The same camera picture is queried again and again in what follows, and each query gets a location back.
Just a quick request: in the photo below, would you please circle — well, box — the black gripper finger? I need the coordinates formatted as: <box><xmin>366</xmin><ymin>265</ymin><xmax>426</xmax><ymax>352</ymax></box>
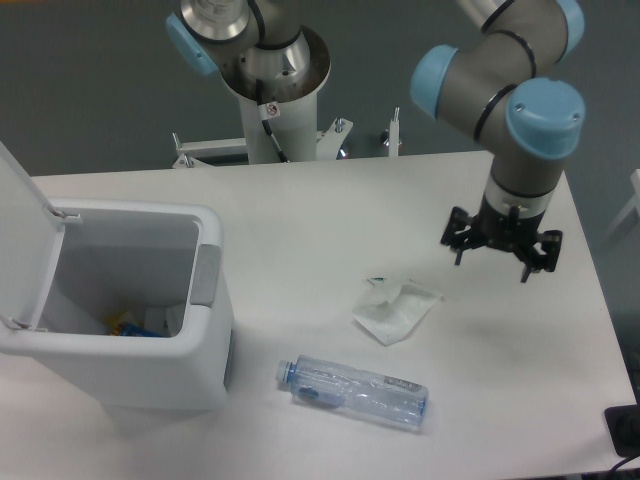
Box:
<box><xmin>518</xmin><ymin>230</ymin><xmax>563</xmax><ymax>283</ymax></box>
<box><xmin>440</xmin><ymin>207</ymin><xmax>488</xmax><ymax>266</ymax></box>

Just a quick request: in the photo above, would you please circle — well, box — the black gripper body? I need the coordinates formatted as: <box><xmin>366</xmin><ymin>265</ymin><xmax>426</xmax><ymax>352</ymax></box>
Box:
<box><xmin>474</xmin><ymin>198</ymin><xmax>543</xmax><ymax>256</ymax></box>

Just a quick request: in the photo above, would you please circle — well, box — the white trash can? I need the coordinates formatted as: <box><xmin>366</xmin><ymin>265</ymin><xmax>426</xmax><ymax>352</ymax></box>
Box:
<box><xmin>1</xmin><ymin>200</ymin><xmax>234</xmax><ymax>410</ymax></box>

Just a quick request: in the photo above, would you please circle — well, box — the white trash can lid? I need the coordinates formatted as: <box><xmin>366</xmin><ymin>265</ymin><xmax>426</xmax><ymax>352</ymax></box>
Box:
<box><xmin>1</xmin><ymin>147</ymin><xmax>81</xmax><ymax>330</ymax></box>

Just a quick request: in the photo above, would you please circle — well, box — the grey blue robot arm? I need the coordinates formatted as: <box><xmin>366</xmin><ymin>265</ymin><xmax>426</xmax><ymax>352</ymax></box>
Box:
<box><xmin>165</xmin><ymin>1</ymin><xmax>585</xmax><ymax>275</ymax></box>

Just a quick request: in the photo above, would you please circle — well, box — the trash inside can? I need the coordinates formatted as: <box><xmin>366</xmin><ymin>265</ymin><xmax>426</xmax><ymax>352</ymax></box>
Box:
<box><xmin>104</xmin><ymin>304</ymin><xmax>186</xmax><ymax>338</ymax></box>

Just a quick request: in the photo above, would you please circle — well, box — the crumpled white plastic wrapper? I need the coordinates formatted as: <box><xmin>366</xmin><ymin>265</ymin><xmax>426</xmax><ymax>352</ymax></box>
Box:
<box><xmin>351</xmin><ymin>277</ymin><xmax>444</xmax><ymax>347</ymax></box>

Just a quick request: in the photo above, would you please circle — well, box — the white furniture piece right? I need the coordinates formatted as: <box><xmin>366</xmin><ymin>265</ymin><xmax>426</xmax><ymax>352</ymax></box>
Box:
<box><xmin>608</xmin><ymin>169</ymin><xmax>640</xmax><ymax>235</ymax></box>

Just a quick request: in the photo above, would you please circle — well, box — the black device at edge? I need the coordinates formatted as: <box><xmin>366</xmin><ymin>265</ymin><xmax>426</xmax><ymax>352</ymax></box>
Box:
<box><xmin>604</xmin><ymin>404</ymin><xmax>639</xmax><ymax>457</ymax></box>

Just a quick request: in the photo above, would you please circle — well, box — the clear plastic water bottle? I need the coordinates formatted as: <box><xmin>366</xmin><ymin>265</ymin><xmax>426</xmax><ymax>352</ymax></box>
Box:
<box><xmin>275</xmin><ymin>355</ymin><xmax>429</xmax><ymax>430</ymax></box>

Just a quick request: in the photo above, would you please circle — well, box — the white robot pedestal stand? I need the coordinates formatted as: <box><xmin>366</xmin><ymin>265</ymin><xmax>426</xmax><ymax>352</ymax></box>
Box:
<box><xmin>171</xmin><ymin>27</ymin><xmax>404</xmax><ymax>169</ymax></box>

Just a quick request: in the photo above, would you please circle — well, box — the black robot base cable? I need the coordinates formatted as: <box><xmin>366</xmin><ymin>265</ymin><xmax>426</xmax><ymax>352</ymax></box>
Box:
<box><xmin>253</xmin><ymin>78</ymin><xmax>291</xmax><ymax>164</ymax></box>

